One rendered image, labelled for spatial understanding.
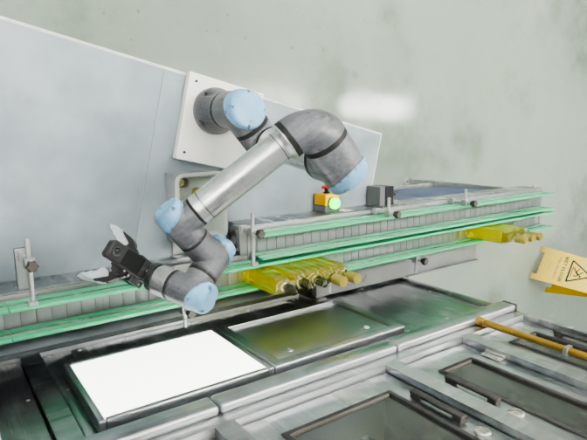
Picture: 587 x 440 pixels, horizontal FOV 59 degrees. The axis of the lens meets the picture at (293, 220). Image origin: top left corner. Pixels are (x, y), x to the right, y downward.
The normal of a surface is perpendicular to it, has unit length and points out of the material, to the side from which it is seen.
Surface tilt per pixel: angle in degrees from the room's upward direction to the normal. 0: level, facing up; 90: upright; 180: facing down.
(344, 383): 0
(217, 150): 0
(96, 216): 0
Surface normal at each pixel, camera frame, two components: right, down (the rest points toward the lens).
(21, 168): 0.58, 0.13
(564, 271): -0.55, -0.39
